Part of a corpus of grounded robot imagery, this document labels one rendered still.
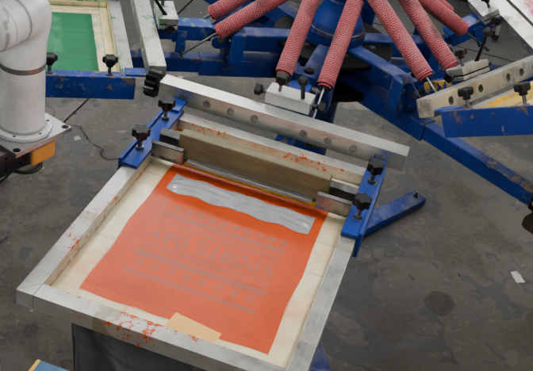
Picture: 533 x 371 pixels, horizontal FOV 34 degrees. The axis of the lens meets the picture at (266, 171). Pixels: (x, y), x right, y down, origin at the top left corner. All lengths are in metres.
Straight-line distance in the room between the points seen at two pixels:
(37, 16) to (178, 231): 0.57
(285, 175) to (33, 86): 0.63
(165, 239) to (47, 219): 1.60
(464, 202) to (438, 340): 0.95
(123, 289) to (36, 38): 0.54
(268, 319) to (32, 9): 0.78
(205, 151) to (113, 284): 0.46
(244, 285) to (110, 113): 2.41
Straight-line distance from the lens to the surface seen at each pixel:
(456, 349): 3.33
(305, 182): 2.09
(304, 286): 1.91
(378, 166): 2.16
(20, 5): 1.78
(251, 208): 2.09
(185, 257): 1.93
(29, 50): 1.84
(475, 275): 3.69
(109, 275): 1.87
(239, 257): 1.95
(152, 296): 1.83
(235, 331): 1.78
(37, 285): 1.79
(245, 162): 2.11
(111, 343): 1.91
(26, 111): 1.90
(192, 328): 1.77
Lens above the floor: 2.21
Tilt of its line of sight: 34 degrees down
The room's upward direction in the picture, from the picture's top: 11 degrees clockwise
